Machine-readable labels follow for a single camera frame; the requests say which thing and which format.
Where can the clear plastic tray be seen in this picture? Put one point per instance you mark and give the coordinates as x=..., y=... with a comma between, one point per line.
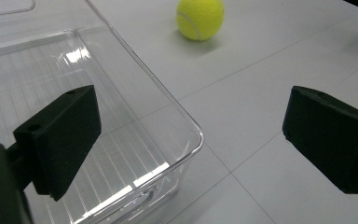
x=127, y=130

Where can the yellow tennis ball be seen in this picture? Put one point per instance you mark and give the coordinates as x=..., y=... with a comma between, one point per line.
x=199, y=18

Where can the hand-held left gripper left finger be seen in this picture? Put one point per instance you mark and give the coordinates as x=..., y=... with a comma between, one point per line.
x=62, y=137

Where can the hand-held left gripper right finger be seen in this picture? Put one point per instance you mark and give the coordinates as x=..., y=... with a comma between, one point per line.
x=332, y=140

